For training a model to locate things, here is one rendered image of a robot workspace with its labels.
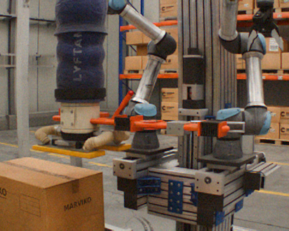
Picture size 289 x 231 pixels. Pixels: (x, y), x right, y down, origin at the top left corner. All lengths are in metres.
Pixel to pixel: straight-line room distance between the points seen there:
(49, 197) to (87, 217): 0.29
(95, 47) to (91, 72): 0.11
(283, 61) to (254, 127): 6.85
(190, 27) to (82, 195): 1.05
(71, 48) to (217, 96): 0.82
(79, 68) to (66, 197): 0.59
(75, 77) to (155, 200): 0.84
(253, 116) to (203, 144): 0.35
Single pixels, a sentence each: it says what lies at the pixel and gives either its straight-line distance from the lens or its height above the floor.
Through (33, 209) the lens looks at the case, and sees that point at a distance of 1.72.
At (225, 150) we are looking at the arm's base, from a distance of 1.75.
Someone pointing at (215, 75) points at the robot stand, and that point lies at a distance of 1.97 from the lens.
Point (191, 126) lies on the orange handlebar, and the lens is 1.33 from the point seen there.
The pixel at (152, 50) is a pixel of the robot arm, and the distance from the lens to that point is 2.19.
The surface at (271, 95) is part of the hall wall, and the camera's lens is 10.03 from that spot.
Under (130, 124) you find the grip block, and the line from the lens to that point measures 1.43.
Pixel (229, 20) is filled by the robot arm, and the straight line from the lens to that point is 1.78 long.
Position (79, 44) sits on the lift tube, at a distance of 1.54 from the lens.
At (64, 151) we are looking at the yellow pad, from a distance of 1.52.
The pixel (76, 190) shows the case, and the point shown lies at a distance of 1.77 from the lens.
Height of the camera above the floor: 1.39
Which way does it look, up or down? 5 degrees down
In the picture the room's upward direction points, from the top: straight up
